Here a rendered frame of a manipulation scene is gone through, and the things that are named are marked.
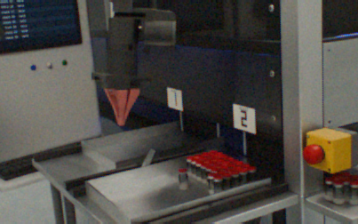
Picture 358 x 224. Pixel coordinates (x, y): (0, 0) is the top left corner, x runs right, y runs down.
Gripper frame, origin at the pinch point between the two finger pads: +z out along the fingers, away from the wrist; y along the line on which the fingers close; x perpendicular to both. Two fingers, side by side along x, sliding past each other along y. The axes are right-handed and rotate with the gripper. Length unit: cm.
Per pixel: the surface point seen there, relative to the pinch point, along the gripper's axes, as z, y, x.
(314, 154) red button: 4.9, 32.7, -18.9
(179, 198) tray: 18.9, 16.6, 4.6
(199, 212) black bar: 18.1, 14.4, -7.2
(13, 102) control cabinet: 8, 0, 88
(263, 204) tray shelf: 17.6, 29.0, -9.4
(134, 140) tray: 16, 29, 54
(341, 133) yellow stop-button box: 1.1, 38.9, -19.7
